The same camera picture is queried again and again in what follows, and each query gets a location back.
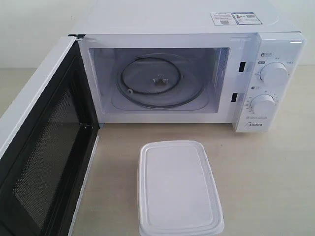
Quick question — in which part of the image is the white plastic lidded container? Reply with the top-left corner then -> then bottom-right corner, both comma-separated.
137,140 -> 224,236

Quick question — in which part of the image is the white microwave door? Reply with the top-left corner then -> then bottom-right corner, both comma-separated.
0,36 -> 99,236

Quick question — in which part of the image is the white microwave oven body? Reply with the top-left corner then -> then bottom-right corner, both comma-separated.
69,0 -> 306,133

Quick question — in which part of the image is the glass turntable plate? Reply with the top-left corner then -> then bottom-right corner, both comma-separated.
116,53 -> 205,109

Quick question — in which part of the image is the lower white control knob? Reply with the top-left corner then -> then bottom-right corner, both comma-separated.
251,94 -> 275,116

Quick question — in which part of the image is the white control knob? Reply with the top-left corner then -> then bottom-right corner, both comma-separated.
251,94 -> 275,116
260,62 -> 289,85

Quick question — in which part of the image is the warning label sticker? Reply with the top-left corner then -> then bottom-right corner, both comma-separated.
210,12 -> 262,26

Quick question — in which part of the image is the upper white control knob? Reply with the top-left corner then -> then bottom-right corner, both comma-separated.
260,62 -> 289,85

